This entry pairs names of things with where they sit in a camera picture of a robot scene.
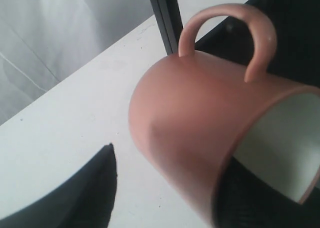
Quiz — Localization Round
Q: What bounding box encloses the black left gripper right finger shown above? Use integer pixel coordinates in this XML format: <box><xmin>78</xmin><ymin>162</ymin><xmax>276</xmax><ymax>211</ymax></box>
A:
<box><xmin>211</xmin><ymin>158</ymin><xmax>320</xmax><ymax>228</ymax></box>

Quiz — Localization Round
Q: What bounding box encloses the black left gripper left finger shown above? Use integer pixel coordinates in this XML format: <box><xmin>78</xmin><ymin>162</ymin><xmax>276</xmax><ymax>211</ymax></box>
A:
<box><xmin>0</xmin><ymin>143</ymin><xmax>118</xmax><ymax>228</ymax></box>

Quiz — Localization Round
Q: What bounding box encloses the pink ceramic mug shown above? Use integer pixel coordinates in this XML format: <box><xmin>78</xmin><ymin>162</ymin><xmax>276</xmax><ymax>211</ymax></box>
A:
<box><xmin>128</xmin><ymin>3</ymin><xmax>320</xmax><ymax>228</ymax></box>

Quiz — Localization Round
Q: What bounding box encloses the white backdrop curtain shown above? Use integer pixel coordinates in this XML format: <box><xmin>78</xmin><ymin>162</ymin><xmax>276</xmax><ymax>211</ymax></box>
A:
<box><xmin>0</xmin><ymin>0</ymin><xmax>153</xmax><ymax>123</ymax></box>

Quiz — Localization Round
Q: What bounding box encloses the black metal shelf rack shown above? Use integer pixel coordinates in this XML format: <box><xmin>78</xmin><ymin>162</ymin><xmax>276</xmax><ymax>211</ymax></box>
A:
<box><xmin>150</xmin><ymin>0</ymin><xmax>320</xmax><ymax>86</ymax></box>

